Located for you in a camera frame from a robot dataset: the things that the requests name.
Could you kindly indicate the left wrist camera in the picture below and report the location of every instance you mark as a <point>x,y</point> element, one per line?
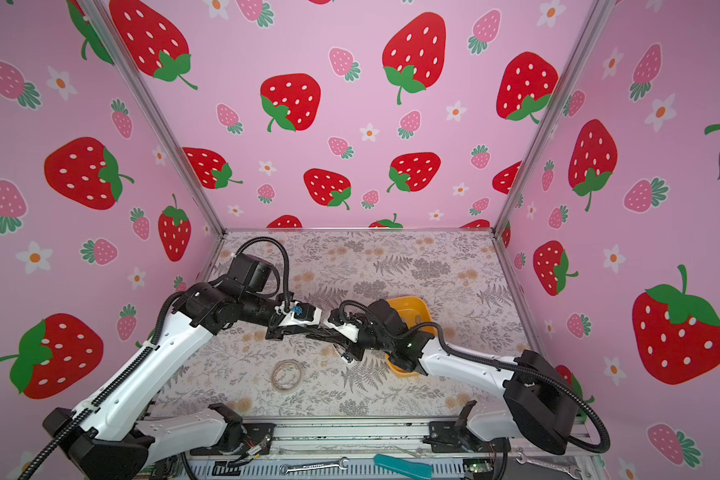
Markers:
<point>303,314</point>

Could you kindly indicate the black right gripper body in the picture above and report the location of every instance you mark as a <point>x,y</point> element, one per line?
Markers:
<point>366,340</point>

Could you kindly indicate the aluminium corner post left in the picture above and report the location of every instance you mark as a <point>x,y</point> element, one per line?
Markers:
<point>146,48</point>

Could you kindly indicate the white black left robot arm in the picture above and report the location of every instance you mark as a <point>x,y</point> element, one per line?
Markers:
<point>105,435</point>

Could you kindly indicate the clear tape roll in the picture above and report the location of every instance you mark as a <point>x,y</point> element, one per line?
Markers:
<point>287,376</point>

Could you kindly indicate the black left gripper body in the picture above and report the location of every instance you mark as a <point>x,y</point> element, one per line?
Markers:
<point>278,332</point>

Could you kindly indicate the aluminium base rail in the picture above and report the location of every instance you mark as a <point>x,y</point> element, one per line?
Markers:
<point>271,442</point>

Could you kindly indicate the aluminium corner post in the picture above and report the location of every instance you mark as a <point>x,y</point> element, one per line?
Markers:
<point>146,48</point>
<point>587,39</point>

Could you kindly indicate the silver wrench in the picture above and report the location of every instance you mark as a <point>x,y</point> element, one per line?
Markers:
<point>341,464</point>
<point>571,471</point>

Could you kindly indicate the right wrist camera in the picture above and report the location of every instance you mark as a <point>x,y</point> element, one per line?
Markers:
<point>346,328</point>

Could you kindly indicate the aluminium corner post right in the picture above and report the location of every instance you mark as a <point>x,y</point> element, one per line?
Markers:
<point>587,39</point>

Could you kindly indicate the yellow plastic tray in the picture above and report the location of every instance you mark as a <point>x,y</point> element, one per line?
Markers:
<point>413,311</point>

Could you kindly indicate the teal handled tool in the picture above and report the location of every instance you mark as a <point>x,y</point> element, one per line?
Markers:
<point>410,469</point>

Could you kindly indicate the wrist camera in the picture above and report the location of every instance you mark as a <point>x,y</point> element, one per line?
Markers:
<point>346,328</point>
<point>303,314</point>

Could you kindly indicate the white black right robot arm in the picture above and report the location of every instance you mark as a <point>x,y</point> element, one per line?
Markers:
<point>543,407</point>

